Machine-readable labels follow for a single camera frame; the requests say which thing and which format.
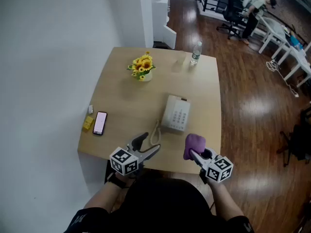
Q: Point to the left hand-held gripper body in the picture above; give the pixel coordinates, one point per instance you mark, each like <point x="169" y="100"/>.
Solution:
<point x="124" y="161"/>

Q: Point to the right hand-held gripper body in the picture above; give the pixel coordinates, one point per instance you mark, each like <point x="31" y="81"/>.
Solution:
<point x="218" y="169"/>

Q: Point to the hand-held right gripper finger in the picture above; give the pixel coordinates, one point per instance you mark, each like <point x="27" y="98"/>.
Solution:
<point x="212" y="153"/>
<point x="198" y="158"/>

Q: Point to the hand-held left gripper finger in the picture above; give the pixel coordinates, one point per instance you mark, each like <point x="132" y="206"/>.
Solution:
<point x="150" y="153"/>
<point x="139" y="141"/>

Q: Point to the purple cloth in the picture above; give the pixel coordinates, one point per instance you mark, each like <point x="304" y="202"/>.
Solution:
<point x="194" y="143"/>

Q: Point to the person's left forearm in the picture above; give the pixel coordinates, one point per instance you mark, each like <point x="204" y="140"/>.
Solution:
<point x="104" y="195"/>

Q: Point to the person's right forearm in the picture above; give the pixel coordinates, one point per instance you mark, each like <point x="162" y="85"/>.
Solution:
<point x="226" y="200"/>

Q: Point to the black smartphone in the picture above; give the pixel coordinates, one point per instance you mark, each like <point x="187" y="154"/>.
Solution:
<point x="100" y="123"/>

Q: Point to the small yellow box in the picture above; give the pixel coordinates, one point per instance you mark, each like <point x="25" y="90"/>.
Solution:
<point x="88" y="123"/>

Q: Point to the white flower pot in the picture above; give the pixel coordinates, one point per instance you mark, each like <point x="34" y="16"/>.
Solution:
<point x="148" y="76"/>

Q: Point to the yellow sunflower bouquet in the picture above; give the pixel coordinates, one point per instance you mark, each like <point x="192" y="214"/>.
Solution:
<point x="142" y="64"/>

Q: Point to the black folding chair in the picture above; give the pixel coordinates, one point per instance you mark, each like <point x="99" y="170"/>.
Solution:
<point x="298" y="137"/>

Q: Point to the clear plastic cup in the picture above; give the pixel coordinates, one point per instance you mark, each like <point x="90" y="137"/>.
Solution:
<point x="181" y="58"/>

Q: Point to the clear water bottle green label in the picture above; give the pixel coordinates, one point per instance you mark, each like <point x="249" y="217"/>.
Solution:
<point x="195" y="54"/>

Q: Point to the white water dispenser cabinet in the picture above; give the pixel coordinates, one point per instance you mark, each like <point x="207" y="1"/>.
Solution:
<point x="161" y="18"/>

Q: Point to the white table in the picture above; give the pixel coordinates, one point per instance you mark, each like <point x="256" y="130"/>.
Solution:
<point x="269" y="33"/>
<point x="298" y="59"/>

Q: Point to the blue packet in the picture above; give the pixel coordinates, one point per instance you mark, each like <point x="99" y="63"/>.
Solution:
<point x="296" y="42"/>

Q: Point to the black office chair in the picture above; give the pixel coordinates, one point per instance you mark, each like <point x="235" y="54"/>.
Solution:
<point x="230" y="13"/>

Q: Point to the person with head camera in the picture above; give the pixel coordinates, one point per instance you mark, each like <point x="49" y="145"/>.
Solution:
<point x="167" y="207"/>

